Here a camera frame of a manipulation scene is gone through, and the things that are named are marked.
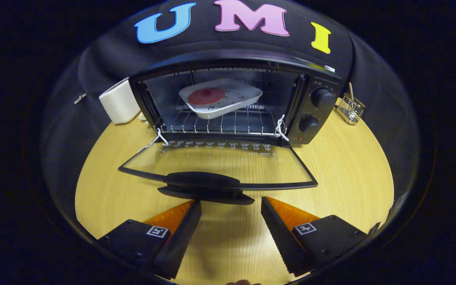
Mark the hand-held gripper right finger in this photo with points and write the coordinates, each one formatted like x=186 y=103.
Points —
x=281 y=237

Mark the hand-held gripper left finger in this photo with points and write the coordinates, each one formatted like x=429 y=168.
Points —
x=180 y=237

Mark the black toaster oven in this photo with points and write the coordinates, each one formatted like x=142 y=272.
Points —
x=316 y=113

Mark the white food tray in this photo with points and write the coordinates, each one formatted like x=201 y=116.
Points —
x=236 y=106

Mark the pink ham slice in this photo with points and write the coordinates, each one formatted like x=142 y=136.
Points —
x=206 y=96

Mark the white bread toaster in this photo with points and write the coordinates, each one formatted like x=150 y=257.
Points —
x=119 y=103

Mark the wooden stick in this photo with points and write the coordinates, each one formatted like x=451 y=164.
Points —
x=351 y=91

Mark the small white clip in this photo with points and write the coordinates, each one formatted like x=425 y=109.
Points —
x=79 y=98

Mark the black backdrop cloth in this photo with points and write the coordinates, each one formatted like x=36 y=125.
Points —
x=382 y=91

